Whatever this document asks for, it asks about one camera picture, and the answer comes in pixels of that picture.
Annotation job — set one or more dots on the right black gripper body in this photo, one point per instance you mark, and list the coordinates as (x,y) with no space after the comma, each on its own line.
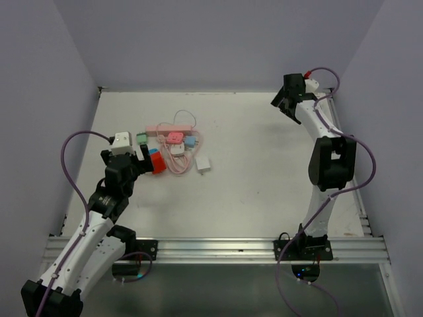
(283,101)

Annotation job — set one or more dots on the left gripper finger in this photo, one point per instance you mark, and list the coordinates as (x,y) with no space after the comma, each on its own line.
(105,155)
(145,165)

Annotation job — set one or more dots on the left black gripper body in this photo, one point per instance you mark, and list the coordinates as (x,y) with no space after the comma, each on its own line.
(136,169)

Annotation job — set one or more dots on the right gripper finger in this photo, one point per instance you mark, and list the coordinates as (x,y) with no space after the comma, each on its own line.
(289,110)
(280,98)

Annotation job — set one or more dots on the red cube adapter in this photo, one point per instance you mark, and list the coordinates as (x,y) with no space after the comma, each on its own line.
(158,162)

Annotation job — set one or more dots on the green plug adapter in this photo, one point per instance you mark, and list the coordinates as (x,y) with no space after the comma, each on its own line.
(141,138)

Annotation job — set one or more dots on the white plug adapter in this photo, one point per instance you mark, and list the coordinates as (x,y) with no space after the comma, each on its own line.
(177,150)

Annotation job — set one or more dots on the pink power strip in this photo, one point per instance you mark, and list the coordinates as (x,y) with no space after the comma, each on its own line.
(154,130)

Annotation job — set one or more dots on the pink plug adapter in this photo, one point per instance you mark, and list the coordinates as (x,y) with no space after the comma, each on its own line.
(175,138)

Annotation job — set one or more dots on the light blue plug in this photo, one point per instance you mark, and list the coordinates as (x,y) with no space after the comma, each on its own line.
(190,141)

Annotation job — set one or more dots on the white usb charger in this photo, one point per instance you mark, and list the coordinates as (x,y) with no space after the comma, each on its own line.
(203,164)

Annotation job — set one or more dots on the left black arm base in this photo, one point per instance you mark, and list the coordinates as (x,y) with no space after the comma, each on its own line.
(136,263)

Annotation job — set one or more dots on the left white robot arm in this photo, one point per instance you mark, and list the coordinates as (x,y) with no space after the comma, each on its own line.
(96,244)

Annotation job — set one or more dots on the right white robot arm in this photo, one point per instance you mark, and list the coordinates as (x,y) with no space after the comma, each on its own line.
(332,161)

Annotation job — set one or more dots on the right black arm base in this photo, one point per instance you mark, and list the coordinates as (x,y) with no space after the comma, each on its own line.
(312,250)

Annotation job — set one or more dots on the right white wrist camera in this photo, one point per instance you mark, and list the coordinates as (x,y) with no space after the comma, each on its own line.
(311,85)

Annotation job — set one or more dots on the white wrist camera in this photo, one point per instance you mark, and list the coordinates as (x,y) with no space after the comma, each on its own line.
(311,85)
(122,144)

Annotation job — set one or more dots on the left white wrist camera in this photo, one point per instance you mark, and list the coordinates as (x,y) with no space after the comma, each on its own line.
(122,144)

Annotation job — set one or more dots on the aluminium front rail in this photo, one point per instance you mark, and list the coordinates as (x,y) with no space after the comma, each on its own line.
(351,250)

